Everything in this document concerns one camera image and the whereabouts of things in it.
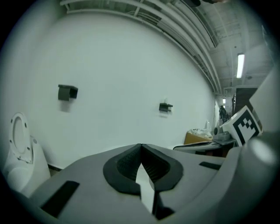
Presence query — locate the white rounded wall toilet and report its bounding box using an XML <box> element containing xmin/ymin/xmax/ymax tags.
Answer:
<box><xmin>2</xmin><ymin>112</ymin><xmax>51</xmax><ymax>194</ymax></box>

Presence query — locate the white plastic bag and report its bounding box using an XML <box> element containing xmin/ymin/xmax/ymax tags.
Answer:
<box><xmin>188</xmin><ymin>119</ymin><xmax>212</xmax><ymax>138</ymax></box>

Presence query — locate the bundle of white ceiling pipes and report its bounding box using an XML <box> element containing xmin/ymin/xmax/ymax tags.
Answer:
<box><xmin>59</xmin><ymin>0</ymin><xmax>222</xmax><ymax>94</ymax></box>

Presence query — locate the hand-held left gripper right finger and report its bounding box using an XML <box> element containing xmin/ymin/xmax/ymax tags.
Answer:
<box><xmin>141</xmin><ymin>143</ymin><xmax>226</xmax><ymax>221</ymax></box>

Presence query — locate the printed brown cardboard box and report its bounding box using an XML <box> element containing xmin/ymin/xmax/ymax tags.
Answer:
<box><xmin>183</xmin><ymin>130</ymin><xmax>214</xmax><ymax>145</ymax></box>

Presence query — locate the short ceiling light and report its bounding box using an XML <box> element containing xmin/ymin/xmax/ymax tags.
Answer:
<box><xmin>236</xmin><ymin>52</ymin><xmax>245</xmax><ymax>79</ymax></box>

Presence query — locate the black wall-mounted holder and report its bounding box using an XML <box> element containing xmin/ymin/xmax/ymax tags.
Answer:
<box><xmin>58</xmin><ymin>84</ymin><xmax>79</xmax><ymax>102</ymax></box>
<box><xmin>159</xmin><ymin>102</ymin><xmax>174</xmax><ymax>113</ymax></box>

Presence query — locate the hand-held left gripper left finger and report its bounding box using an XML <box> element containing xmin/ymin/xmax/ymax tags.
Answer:
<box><xmin>29</xmin><ymin>143</ymin><xmax>157</xmax><ymax>224</ymax></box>

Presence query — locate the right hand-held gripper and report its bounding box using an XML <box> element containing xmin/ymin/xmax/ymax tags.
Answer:
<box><xmin>172</xmin><ymin>105</ymin><xmax>263</xmax><ymax>154</ymax></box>

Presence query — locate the dark brown panel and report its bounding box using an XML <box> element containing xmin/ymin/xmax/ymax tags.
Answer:
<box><xmin>235</xmin><ymin>87</ymin><xmax>259</xmax><ymax>114</ymax></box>

